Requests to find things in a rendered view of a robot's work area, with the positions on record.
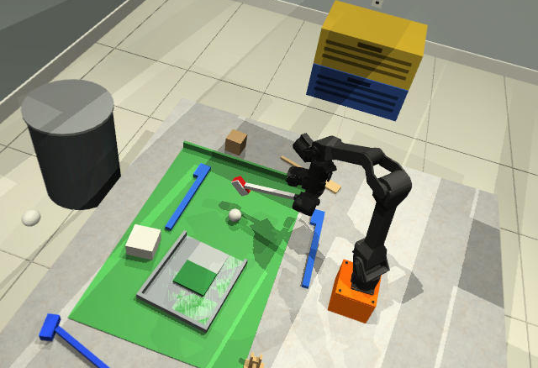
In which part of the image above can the white golf ball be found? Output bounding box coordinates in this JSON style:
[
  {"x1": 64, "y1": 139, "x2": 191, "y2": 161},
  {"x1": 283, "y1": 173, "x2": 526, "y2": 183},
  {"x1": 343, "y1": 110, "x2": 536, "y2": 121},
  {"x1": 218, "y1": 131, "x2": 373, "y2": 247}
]
[{"x1": 229, "y1": 209, "x2": 241, "y2": 222}]

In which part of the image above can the green rectangular mat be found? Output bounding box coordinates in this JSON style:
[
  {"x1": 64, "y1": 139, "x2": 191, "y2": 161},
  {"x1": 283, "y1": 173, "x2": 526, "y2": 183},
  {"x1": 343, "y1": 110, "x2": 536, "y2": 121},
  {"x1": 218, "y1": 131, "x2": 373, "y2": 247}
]
[{"x1": 67, "y1": 148, "x2": 306, "y2": 368}]

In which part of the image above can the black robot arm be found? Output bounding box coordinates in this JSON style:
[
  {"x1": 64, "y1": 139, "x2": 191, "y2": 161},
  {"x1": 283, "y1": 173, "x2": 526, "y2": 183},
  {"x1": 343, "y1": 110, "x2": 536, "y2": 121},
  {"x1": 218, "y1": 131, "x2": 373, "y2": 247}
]
[{"x1": 286, "y1": 133, "x2": 412, "y2": 296}]

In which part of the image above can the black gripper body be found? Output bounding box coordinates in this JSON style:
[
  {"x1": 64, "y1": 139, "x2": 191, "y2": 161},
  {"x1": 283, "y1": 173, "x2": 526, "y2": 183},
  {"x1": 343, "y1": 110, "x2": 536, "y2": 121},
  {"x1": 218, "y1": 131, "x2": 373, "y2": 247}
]
[{"x1": 292, "y1": 172, "x2": 333, "y2": 216}]

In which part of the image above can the blue putter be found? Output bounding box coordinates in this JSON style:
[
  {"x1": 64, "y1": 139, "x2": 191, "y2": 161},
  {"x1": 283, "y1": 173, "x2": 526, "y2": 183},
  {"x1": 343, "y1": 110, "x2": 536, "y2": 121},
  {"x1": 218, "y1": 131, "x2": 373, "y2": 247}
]
[
  {"x1": 165, "y1": 163, "x2": 211, "y2": 231},
  {"x1": 39, "y1": 313, "x2": 109, "y2": 368},
  {"x1": 302, "y1": 209, "x2": 325, "y2": 289}
]

